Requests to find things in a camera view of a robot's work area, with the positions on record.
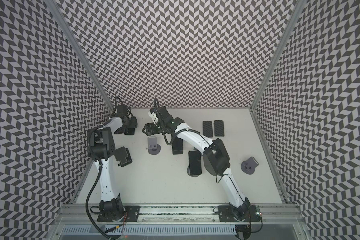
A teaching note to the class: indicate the aluminium mounting rail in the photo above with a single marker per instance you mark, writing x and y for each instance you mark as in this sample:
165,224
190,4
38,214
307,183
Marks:
204,214

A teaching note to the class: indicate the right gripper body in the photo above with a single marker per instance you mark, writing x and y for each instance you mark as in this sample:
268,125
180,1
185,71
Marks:
153,127

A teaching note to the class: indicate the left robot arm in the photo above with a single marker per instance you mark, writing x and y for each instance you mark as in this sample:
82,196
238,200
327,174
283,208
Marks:
103,150

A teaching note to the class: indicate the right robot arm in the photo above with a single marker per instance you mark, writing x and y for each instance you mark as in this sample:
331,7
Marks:
214,153

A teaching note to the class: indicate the grey stand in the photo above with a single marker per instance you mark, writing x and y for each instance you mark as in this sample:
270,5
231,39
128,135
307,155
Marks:
249,166
153,147
189,173

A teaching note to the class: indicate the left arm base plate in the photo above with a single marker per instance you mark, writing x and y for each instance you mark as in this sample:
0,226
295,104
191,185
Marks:
132,213

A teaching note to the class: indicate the phone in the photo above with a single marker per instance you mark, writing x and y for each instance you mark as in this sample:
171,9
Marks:
195,163
219,128
177,144
208,129
129,131
120,131

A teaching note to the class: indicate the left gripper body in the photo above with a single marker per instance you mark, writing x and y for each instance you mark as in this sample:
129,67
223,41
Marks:
132,123

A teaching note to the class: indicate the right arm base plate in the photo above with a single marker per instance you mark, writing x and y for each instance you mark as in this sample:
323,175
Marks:
226,214

